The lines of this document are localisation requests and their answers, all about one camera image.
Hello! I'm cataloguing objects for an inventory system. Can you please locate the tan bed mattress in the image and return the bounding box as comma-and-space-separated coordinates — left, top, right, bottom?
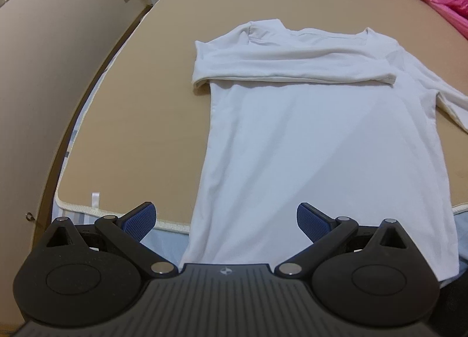
54, 0, 467, 233

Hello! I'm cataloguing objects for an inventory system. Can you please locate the white long-sleeve shirt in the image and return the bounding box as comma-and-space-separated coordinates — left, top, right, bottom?
182, 19, 467, 281

